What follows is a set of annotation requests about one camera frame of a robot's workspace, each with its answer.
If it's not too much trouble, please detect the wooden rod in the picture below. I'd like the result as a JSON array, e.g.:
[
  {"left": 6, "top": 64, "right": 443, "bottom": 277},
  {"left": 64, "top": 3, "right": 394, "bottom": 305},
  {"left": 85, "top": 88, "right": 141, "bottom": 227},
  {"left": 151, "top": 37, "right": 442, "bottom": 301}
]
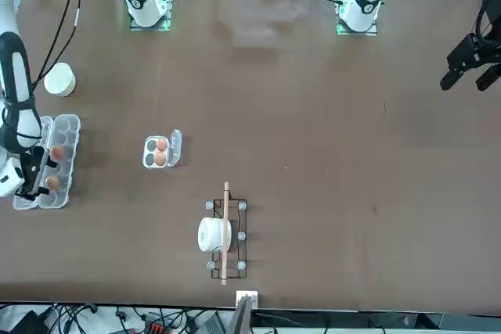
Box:
[{"left": 221, "top": 181, "right": 231, "bottom": 286}]

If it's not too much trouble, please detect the transparent twelve-slot egg tray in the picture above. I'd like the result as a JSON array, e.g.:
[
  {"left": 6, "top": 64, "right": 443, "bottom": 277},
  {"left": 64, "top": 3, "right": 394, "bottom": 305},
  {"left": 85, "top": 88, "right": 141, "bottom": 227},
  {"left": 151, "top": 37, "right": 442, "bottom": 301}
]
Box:
[{"left": 11, "top": 113, "right": 82, "bottom": 211}]

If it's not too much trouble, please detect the black wire cup rack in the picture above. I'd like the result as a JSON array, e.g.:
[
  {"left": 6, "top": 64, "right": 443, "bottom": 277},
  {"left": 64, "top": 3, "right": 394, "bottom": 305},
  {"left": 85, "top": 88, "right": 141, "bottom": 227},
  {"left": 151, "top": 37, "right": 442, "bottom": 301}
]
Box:
[{"left": 205, "top": 189, "right": 250, "bottom": 281}]

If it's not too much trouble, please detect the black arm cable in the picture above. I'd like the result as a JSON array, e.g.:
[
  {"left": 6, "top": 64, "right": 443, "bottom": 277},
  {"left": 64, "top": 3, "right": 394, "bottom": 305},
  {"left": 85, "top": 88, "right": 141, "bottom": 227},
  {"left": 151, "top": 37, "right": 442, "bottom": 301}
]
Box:
[{"left": 31, "top": 0, "right": 88, "bottom": 91}]

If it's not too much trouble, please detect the black box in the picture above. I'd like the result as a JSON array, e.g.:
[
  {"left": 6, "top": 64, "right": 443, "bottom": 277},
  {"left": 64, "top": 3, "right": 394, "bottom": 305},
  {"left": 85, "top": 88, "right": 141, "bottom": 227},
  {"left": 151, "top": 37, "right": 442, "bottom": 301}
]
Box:
[{"left": 0, "top": 309, "right": 44, "bottom": 334}]

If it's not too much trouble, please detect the white round cup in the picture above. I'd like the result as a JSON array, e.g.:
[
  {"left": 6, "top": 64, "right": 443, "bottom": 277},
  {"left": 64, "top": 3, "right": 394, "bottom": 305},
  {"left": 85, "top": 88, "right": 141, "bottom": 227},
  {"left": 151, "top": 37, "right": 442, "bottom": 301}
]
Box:
[{"left": 43, "top": 62, "right": 77, "bottom": 97}]

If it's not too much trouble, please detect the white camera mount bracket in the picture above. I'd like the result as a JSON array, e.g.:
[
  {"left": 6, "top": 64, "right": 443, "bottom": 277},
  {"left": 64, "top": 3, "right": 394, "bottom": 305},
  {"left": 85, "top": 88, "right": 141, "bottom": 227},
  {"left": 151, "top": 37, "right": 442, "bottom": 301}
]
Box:
[{"left": 236, "top": 290, "right": 260, "bottom": 309}]

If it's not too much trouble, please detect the grey power adapter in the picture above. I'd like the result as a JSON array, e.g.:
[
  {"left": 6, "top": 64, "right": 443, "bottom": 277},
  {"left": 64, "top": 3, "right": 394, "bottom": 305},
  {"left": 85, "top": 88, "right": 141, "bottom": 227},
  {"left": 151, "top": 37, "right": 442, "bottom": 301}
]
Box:
[{"left": 202, "top": 312, "right": 228, "bottom": 334}]

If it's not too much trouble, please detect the aluminium profile post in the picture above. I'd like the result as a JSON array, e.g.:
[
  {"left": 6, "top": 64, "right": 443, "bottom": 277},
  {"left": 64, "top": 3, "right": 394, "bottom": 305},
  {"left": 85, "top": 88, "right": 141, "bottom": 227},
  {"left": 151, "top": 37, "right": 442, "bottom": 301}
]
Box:
[{"left": 228, "top": 295, "right": 254, "bottom": 334}]

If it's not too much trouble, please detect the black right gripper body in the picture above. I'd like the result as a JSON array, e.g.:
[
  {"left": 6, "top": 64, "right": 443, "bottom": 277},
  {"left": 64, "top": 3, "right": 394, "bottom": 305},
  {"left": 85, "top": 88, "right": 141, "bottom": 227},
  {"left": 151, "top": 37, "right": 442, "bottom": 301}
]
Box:
[{"left": 19, "top": 145, "right": 45, "bottom": 194}]

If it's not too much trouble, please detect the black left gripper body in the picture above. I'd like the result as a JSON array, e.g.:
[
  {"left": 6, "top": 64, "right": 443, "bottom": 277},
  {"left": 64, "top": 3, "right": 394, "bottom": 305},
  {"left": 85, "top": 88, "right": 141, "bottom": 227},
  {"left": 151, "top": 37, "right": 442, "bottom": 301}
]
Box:
[{"left": 447, "top": 32, "right": 501, "bottom": 74}]

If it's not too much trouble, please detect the transparent four-slot egg tray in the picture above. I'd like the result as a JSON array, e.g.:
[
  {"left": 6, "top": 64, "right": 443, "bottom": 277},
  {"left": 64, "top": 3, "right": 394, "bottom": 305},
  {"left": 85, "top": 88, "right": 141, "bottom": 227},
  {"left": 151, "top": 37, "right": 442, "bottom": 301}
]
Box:
[{"left": 141, "top": 127, "right": 183, "bottom": 171}]

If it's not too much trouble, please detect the white mug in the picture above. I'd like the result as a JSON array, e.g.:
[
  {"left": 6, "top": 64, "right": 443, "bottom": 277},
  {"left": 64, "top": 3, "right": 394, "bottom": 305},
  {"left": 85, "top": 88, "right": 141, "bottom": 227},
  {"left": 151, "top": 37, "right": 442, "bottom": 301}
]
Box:
[{"left": 197, "top": 216, "right": 233, "bottom": 253}]

